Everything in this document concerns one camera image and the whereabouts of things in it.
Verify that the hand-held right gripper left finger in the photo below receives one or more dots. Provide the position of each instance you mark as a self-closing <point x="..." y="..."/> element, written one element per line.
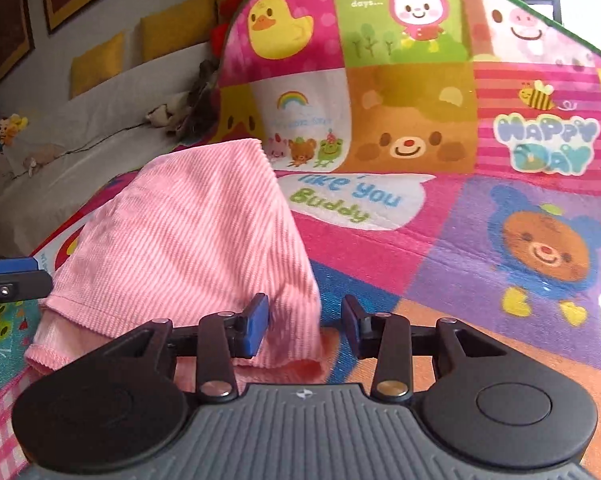
<point x="258" y="325"/>

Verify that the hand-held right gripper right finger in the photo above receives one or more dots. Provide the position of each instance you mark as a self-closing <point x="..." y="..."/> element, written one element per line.
<point x="353" y="327"/>

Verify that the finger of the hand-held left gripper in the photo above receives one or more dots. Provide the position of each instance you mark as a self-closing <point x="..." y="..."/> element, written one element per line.
<point x="10" y="266"/>

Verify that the pink striped dress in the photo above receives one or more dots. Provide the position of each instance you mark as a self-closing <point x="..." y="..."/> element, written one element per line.
<point x="180" y="230"/>

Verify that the small beige plush toy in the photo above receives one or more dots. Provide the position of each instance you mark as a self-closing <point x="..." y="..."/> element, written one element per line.
<point x="40" y="157"/>

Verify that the grey sofa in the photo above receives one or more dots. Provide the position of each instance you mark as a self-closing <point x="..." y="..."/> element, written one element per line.
<point x="80" y="175"/>

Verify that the colourful cartoon play mat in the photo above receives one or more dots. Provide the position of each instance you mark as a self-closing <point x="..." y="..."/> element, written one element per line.
<point x="430" y="220"/>

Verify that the yellow stuffed toy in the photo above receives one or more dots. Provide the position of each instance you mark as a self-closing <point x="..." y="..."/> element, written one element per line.
<point x="10" y="130"/>

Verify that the grey plush toy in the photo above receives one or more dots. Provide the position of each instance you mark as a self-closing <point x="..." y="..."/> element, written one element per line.
<point x="161" y="116"/>

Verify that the yellow cushion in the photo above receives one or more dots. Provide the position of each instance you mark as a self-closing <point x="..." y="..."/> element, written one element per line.
<point x="178" y="25"/>
<point x="98" y="65"/>

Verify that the dark cloth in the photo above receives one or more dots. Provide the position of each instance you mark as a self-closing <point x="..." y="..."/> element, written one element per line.
<point x="200" y="100"/>

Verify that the red plush toy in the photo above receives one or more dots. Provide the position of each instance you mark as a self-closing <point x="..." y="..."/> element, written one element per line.
<point x="228" y="15"/>

